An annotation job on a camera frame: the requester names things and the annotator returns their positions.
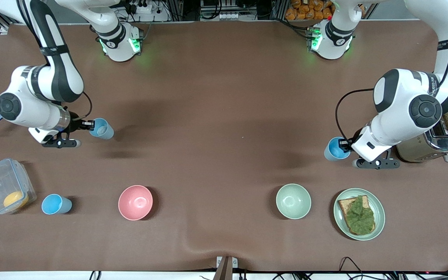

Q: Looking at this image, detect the blue plastic cup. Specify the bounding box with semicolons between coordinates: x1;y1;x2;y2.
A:
89;118;115;140
41;194;73;215
324;136;351;162

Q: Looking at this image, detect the brown bread slice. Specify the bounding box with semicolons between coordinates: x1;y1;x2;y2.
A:
338;195;376;236

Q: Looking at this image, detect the pale green plate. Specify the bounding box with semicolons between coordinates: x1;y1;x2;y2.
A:
333;188;386;241

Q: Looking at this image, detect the beige chrome toaster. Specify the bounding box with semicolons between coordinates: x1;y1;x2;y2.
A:
395;121;448;163

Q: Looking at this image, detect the green lettuce leaf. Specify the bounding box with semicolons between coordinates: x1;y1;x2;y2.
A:
345;196;376;235

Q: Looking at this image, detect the pale green bowl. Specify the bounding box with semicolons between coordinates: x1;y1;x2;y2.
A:
276;184;312;220

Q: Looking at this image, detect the pink bowl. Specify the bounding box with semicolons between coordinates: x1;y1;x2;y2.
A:
118;185;154;221

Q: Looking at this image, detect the orange round food piece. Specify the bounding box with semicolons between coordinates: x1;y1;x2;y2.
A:
3;191;30;209

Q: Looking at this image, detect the brown table cloth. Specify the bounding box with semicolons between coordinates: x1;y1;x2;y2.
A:
0;19;448;273

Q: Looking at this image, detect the bag of orange buns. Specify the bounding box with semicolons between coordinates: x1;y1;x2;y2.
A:
285;0;334;21

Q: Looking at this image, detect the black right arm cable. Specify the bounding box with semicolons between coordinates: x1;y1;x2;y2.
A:
64;91;93;120

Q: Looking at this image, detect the black looped cable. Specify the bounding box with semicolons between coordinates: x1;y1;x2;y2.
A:
338;256;365;273

